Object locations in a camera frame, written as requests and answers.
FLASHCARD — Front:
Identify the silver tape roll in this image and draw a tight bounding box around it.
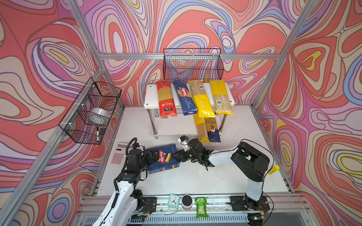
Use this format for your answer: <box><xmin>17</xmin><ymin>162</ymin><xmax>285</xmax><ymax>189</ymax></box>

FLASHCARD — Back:
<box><xmin>91</xmin><ymin>107</ymin><xmax>111</xmax><ymax>118</ymax></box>

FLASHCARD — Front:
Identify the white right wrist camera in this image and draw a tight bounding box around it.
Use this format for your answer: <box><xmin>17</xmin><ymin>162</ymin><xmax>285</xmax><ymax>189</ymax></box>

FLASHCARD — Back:
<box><xmin>178</xmin><ymin>136</ymin><xmax>189</xmax><ymax>146</ymax></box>

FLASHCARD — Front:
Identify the yellow Pastatime spaghetti bag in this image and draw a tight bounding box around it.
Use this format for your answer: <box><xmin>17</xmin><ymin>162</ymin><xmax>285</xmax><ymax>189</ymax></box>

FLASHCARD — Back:
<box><xmin>193</xmin><ymin>114</ymin><xmax>210</xmax><ymax>143</ymax></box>

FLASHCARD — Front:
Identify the black wire basket left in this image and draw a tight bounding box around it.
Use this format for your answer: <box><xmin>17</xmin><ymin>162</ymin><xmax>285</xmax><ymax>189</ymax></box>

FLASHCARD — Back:
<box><xmin>59</xmin><ymin>78</ymin><xmax>122</xmax><ymax>145</ymax></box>

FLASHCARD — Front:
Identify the blue Ankara spaghetti bag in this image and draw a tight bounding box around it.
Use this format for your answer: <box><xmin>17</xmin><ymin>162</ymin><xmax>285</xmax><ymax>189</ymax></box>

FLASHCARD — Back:
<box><xmin>205</xmin><ymin>118</ymin><xmax>221</xmax><ymax>143</ymax></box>

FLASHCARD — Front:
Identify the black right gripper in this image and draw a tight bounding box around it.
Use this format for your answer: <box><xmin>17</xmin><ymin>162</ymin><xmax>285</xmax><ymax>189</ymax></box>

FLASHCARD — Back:
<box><xmin>170</xmin><ymin>149</ymin><xmax>200</xmax><ymax>163</ymax></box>

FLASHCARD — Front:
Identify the red spaghetti bag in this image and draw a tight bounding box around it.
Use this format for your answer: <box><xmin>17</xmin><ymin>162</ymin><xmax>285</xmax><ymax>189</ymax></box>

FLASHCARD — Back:
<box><xmin>156</xmin><ymin>81</ymin><xmax>177</xmax><ymax>118</ymax></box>

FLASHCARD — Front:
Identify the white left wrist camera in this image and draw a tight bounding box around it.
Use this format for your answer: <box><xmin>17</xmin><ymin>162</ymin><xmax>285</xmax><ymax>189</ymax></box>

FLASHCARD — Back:
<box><xmin>132</xmin><ymin>143</ymin><xmax>140</xmax><ymax>149</ymax></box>

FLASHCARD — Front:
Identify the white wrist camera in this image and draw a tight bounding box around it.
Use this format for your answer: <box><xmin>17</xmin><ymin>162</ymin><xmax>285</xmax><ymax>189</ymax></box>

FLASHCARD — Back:
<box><xmin>178</xmin><ymin>136</ymin><xmax>189</xmax><ymax>146</ymax></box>
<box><xmin>132</xmin><ymin>143</ymin><xmax>140</xmax><ymax>149</ymax></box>

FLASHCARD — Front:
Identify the blue Barilla rigatoni box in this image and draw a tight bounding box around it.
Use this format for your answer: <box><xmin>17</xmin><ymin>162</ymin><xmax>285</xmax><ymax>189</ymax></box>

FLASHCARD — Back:
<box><xmin>146</xmin><ymin>144</ymin><xmax>180</xmax><ymax>174</ymax></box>

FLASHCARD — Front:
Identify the clear yellow spaghetti bag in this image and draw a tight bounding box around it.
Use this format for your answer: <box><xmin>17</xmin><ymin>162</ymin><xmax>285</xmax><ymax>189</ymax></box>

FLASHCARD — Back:
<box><xmin>210</xmin><ymin>80</ymin><xmax>233</xmax><ymax>115</ymax></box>

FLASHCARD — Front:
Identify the white two-tier shelf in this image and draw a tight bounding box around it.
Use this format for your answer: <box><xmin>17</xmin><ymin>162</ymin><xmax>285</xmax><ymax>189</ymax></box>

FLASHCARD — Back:
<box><xmin>143</xmin><ymin>82</ymin><xmax>235</xmax><ymax>139</ymax></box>

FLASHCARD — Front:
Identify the green snack packet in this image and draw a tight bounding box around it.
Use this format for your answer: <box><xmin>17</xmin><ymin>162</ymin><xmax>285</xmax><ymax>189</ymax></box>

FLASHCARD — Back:
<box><xmin>195</xmin><ymin>197</ymin><xmax>209</xmax><ymax>219</ymax></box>

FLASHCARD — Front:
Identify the blue Barilla spaghetti box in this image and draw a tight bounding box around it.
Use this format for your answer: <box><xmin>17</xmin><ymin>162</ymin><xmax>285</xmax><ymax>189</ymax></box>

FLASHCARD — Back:
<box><xmin>173</xmin><ymin>80</ymin><xmax>198</xmax><ymax>116</ymax></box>

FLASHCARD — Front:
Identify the black wire basket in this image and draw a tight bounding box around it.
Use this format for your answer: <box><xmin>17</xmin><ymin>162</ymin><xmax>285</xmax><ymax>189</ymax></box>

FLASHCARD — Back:
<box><xmin>163</xmin><ymin>47</ymin><xmax>224</xmax><ymax>83</ymax></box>
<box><xmin>59</xmin><ymin>78</ymin><xmax>122</xmax><ymax>145</ymax></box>

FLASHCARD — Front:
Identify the teal alarm clock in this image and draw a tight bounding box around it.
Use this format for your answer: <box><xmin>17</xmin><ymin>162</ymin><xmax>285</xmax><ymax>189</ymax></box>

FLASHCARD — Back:
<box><xmin>167</xmin><ymin>194</ymin><xmax>181</xmax><ymax>209</ymax></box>

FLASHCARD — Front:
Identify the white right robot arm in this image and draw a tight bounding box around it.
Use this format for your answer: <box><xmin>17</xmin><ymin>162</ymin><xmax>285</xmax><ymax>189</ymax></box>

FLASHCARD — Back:
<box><xmin>172</xmin><ymin>136</ymin><xmax>270</xmax><ymax>202</ymax></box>

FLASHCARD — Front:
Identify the aluminium frame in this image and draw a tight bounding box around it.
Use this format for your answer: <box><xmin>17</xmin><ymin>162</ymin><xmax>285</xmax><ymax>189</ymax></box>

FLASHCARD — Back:
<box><xmin>0</xmin><ymin>0</ymin><xmax>321</xmax><ymax>226</ymax></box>

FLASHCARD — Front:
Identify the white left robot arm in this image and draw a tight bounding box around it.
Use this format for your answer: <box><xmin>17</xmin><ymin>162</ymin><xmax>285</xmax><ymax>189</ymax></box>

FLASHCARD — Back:
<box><xmin>93</xmin><ymin>148</ymin><xmax>159</xmax><ymax>226</ymax></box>

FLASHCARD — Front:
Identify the white pink calculator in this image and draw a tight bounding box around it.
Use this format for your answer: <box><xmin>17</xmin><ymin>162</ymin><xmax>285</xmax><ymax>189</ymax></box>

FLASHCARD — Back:
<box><xmin>110</xmin><ymin>142</ymin><xmax>127</xmax><ymax>166</ymax></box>

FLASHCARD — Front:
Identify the black wire basket back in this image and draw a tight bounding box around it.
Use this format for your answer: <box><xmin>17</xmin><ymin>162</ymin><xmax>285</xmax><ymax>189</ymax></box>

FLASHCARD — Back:
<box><xmin>163</xmin><ymin>47</ymin><xmax>224</xmax><ymax>83</ymax></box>

